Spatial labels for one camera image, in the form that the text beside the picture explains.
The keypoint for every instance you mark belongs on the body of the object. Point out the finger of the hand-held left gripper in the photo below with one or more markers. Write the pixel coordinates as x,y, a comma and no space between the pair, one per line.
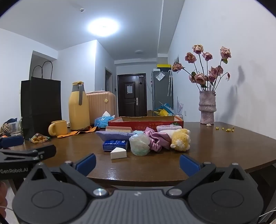
45,150
13,141

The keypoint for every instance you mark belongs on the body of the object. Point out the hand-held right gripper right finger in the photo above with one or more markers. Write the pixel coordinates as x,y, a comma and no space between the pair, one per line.
188,164

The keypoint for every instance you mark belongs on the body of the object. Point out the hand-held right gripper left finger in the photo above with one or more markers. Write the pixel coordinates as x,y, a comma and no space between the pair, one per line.
87,163

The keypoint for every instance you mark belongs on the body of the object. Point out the yellow and white plush toy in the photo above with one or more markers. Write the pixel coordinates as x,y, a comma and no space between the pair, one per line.
180,140

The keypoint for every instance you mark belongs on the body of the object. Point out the white wedge makeup sponge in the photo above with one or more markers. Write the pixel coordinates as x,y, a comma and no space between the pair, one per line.
118,153

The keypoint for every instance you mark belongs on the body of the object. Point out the blue tissue packet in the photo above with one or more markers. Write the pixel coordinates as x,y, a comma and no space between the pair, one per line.
114,144

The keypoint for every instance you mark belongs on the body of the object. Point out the purple cloth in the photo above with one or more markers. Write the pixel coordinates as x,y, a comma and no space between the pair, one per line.
112,135

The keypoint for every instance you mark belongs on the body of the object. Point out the pink satin scrunchie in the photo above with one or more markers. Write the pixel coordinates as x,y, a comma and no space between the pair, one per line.
158,140

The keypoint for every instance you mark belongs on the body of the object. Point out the white and pink headband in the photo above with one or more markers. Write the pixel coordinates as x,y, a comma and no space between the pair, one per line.
168,127

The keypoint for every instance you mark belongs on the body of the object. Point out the pink and white sponge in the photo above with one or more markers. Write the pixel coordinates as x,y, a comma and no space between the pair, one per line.
118,128

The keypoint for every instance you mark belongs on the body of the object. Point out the red cardboard box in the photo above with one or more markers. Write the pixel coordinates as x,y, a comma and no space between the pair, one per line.
146,123

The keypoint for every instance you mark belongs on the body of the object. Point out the orange mandarin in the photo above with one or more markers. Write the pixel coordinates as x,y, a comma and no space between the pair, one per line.
3,136

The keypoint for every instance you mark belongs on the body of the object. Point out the glass cup with straw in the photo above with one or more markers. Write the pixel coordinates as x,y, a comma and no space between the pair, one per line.
15,128

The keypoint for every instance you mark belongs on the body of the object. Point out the clear snack packet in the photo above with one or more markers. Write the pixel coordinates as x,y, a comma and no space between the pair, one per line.
38,138

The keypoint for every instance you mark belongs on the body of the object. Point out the yellow mug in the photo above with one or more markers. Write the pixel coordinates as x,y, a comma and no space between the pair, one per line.
58,127

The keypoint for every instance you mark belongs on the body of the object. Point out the black paper bag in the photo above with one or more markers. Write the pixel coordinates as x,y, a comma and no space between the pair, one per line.
41,107

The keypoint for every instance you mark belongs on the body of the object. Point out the blue wet wipes pack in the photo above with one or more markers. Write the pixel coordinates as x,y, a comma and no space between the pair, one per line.
103,120

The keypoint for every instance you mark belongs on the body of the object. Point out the scattered yellow crumbs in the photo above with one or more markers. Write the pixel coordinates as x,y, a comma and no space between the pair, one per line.
225,128

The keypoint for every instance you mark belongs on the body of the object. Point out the yellow thermos jug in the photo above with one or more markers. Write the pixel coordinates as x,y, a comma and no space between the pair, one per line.
78,105

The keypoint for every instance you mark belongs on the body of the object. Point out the purple dried flowers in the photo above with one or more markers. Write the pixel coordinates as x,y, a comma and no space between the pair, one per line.
180,106

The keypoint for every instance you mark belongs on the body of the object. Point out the yellow watering can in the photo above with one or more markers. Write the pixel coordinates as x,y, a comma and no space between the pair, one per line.
160,112

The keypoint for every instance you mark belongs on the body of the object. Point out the pink textured vase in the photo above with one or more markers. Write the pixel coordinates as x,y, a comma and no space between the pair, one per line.
207,107

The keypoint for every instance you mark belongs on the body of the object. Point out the peach ribbed suitcase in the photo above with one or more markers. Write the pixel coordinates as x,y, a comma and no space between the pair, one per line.
101,103

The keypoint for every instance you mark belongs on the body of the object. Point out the blue plastic item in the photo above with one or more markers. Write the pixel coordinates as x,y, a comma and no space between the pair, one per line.
166,106

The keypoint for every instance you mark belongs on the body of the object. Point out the grey refrigerator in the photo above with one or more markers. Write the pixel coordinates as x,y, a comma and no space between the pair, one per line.
161,94

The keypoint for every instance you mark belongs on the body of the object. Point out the dark brown entrance door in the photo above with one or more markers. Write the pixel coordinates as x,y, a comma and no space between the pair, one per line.
132,101

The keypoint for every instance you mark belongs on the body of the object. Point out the white folded umbrella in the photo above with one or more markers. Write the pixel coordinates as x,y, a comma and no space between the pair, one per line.
170,83

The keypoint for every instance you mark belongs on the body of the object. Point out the paper notice on door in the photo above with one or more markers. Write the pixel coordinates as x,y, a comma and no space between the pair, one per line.
129,89

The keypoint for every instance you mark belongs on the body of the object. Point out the inner room door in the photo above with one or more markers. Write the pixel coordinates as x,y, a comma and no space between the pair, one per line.
108,79

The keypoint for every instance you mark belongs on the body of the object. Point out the dried pink rose bouquet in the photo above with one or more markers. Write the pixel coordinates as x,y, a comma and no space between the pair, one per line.
201,78

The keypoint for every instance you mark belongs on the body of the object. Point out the paper sheet on refrigerator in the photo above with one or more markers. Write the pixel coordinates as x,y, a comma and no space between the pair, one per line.
160,76

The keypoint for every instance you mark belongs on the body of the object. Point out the yellow box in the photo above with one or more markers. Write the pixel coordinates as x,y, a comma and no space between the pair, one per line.
163,65

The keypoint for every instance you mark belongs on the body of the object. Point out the small round ceiling lamp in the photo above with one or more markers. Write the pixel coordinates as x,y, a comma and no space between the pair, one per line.
139,51

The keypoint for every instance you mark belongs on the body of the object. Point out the bright ceiling lamp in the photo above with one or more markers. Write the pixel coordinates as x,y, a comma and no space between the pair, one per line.
103,27

